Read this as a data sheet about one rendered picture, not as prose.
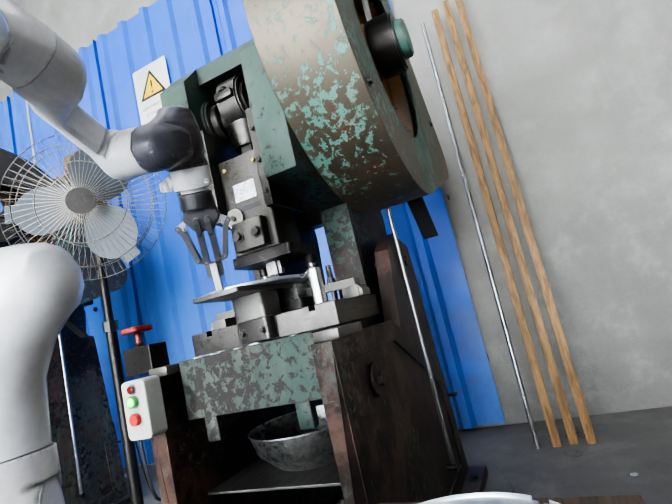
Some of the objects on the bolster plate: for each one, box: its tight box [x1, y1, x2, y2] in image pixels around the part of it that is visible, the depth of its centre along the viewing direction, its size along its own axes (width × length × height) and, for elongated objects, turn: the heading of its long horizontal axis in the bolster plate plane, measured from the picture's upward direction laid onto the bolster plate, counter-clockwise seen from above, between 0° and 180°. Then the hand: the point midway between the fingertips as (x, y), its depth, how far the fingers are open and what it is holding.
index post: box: [306, 265, 327, 305], centre depth 111 cm, size 3×3×10 cm
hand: (216, 276), depth 106 cm, fingers closed
